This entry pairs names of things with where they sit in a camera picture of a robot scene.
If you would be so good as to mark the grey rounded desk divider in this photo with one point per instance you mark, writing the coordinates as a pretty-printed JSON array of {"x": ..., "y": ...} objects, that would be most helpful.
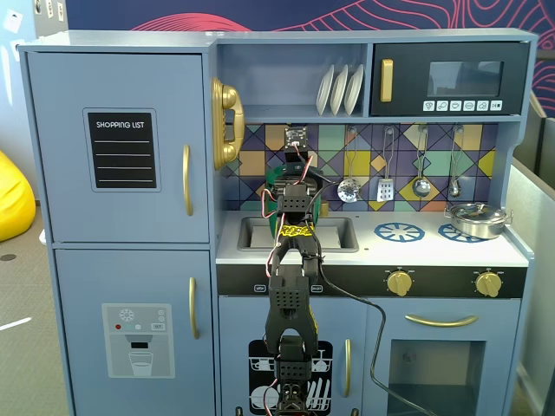
[{"x": 535, "y": 268}]

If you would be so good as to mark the gold toy telephone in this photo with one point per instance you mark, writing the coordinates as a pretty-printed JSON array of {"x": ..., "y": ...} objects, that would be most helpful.
[{"x": 225, "y": 125}]

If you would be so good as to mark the steel ladle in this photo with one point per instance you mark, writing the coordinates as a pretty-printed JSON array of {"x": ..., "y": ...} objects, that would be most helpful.
[{"x": 420, "y": 184}]

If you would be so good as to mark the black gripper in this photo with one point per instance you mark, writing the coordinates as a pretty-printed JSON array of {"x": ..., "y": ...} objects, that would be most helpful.
[{"x": 296, "y": 173}]

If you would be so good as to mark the white toy plate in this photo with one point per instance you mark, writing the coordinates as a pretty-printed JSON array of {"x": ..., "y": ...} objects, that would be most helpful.
[
  {"x": 354, "y": 89},
  {"x": 325, "y": 91},
  {"x": 339, "y": 90}
]

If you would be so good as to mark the yellow beanbag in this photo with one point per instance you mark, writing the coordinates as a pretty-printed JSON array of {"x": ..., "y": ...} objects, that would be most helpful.
[{"x": 15, "y": 199}]

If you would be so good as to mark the steel slotted spatula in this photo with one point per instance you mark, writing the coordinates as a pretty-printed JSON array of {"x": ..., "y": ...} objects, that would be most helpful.
[{"x": 385, "y": 186}]

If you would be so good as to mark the steel skimmer spoon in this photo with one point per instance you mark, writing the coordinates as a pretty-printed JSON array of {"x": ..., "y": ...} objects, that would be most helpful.
[{"x": 349, "y": 188}]

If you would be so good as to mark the small camera circuit board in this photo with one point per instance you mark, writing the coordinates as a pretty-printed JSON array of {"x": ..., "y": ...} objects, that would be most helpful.
[{"x": 297, "y": 136}]

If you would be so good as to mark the gold stove knob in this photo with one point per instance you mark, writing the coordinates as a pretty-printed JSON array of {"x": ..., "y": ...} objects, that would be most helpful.
[
  {"x": 399, "y": 282},
  {"x": 489, "y": 284}
]

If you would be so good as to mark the blue wooden toy kitchen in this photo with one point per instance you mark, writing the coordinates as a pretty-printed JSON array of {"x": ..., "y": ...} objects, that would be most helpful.
[{"x": 130, "y": 225}]

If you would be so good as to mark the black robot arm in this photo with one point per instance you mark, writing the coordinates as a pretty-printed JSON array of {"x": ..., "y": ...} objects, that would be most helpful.
[{"x": 290, "y": 303}]

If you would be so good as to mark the steel pot with lid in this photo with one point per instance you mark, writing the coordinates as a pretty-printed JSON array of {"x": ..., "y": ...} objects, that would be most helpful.
[{"x": 477, "y": 220}]

